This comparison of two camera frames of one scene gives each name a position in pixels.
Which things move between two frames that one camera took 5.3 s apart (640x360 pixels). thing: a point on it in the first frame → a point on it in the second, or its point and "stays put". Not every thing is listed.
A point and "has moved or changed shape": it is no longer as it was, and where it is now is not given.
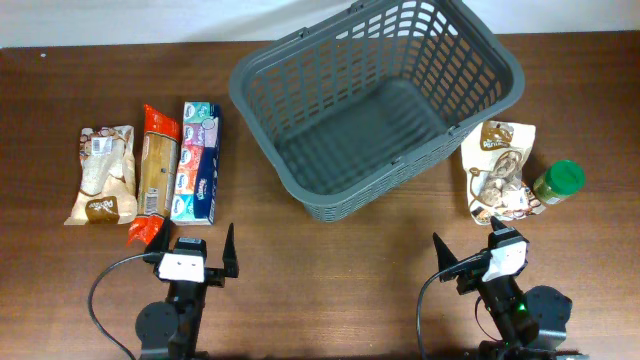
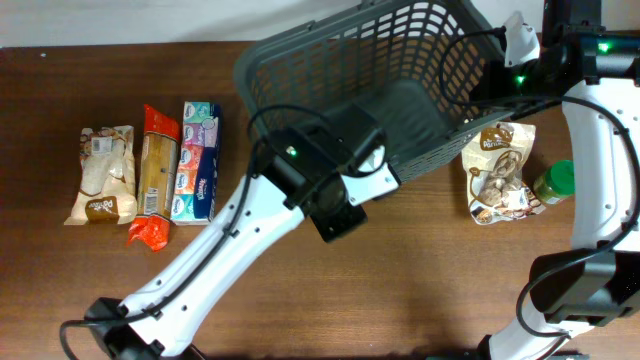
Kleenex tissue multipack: [194, 200] stays put
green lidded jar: [561, 179] stays put
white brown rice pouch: [108, 190] stays put
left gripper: [216, 276] → [334, 235]
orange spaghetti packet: [159, 173] stays put
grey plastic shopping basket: [340, 103] has moved or changed shape
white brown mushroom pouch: [495, 154] stays put
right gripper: [472, 280] → [489, 88]
